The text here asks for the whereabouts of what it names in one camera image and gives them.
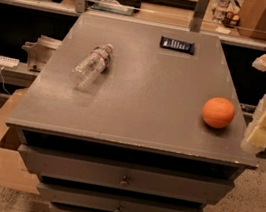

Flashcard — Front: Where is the orange fruit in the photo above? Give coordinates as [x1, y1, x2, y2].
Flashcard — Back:
[201, 97, 236, 129]

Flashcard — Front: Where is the small bottle on shelf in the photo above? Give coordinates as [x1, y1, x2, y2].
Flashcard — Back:
[213, 0, 231, 23]

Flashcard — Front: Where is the grey drawer cabinet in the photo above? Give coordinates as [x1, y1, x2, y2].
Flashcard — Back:
[8, 13, 256, 212]

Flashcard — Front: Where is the black keyboard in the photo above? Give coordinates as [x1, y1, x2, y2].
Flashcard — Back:
[142, 0, 197, 10]

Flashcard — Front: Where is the clear plastic bag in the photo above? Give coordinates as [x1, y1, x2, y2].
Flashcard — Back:
[92, 0, 134, 16]

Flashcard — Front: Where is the clear plastic water bottle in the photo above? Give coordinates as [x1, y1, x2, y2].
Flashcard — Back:
[71, 44, 113, 91]

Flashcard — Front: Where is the white power strip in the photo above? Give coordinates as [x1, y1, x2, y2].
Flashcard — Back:
[0, 56, 20, 68]

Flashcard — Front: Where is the cardboard box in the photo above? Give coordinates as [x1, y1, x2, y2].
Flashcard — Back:
[0, 88, 39, 194]

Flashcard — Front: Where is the metal shelf post right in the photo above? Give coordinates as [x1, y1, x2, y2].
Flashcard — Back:
[189, 0, 210, 33]

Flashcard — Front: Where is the beige bracket object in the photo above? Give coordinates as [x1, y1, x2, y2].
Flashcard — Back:
[22, 35, 62, 71]

